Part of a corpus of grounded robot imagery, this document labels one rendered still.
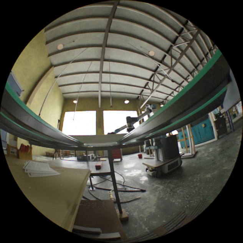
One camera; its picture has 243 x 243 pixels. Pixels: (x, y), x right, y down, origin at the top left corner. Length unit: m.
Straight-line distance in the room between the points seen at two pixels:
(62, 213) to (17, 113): 0.21
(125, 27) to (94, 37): 2.72
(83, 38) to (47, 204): 8.01
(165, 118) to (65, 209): 0.32
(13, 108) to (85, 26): 7.89
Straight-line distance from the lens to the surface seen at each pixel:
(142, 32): 8.11
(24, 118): 0.20
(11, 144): 0.86
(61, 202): 0.26
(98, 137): 0.66
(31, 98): 7.06
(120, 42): 7.70
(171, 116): 0.16
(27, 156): 0.92
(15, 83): 6.76
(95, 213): 0.67
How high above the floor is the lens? 0.79
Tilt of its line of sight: 21 degrees up
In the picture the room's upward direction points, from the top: 8 degrees counter-clockwise
